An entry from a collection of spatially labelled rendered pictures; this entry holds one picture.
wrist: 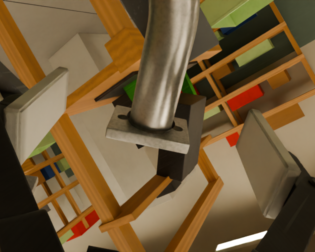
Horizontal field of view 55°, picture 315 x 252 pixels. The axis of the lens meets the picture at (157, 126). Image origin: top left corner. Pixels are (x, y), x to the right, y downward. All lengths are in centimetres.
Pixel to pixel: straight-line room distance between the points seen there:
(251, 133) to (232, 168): 642
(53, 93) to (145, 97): 5
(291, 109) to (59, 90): 548
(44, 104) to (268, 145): 12
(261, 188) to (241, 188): 659
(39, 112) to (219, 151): 641
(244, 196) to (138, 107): 665
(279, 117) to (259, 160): 546
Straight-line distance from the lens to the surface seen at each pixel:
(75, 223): 579
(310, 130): 623
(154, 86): 19
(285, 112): 562
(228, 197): 691
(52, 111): 18
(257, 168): 17
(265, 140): 17
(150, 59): 19
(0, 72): 29
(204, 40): 23
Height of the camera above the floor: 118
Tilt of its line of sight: level
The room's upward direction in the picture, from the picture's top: 150 degrees clockwise
